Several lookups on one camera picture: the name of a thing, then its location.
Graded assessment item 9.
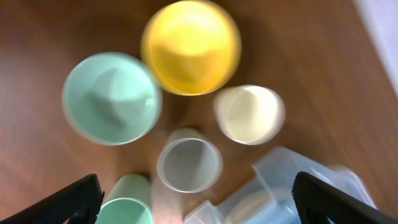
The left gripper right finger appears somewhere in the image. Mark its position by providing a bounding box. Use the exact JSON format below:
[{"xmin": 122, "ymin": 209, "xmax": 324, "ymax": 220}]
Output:
[{"xmin": 292, "ymin": 172, "xmax": 397, "ymax": 224}]

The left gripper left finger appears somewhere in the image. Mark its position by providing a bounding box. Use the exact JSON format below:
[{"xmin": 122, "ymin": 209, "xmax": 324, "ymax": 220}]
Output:
[{"xmin": 1, "ymin": 174, "xmax": 104, "ymax": 224}]

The cream large bowl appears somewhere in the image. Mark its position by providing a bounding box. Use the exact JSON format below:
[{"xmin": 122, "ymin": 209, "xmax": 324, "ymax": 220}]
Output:
[{"xmin": 225, "ymin": 190, "xmax": 278, "ymax": 224}]

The mint green small bowl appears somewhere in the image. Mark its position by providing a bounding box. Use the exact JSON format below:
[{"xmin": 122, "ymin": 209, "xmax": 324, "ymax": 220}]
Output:
[{"xmin": 62, "ymin": 52, "xmax": 162, "ymax": 146}]

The cream white cup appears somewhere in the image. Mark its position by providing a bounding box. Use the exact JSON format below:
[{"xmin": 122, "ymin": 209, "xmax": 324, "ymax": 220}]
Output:
[{"xmin": 213, "ymin": 85, "xmax": 286, "ymax": 145}]

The grey cup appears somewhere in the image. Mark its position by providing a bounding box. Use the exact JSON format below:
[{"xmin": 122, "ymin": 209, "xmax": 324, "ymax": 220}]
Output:
[{"xmin": 157, "ymin": 128, "xmax": 223, "ymax": 194}]

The yellow small bowl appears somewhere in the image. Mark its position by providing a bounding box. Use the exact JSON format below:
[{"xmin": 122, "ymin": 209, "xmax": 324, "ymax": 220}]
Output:
[{"xmin": 141, "ymin": 1, "xmax": 242, "ymax": 96}]

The clear plastic storage container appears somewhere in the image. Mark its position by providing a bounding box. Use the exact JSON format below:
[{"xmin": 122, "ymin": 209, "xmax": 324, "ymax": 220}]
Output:
[{"xmin": 183, "ymin": 147, "xmax": 375, "ymax": 224}]

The mint green cup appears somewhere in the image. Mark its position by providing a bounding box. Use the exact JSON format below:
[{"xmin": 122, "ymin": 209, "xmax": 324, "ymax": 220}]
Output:
[{"xmin": 96, "ymin": 174, "xmax": 154, "ymax": 224}]

